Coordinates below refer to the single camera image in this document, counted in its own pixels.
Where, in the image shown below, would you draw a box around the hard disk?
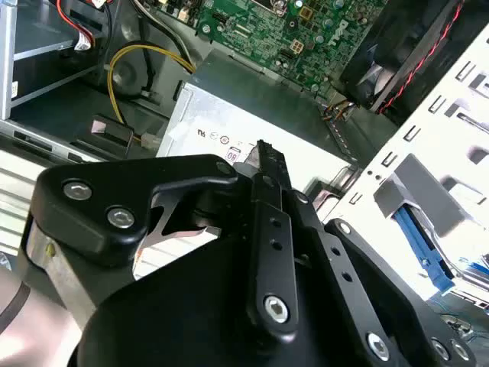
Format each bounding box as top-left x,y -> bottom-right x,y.
393,206 -> 489,297

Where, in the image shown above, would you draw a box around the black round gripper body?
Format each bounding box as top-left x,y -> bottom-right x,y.
67,213 -> 379,367

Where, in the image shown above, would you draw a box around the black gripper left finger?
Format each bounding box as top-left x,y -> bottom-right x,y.
17,139 -> 303,340

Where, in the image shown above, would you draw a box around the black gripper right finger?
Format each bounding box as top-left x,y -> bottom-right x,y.
289,189 -> 478,367

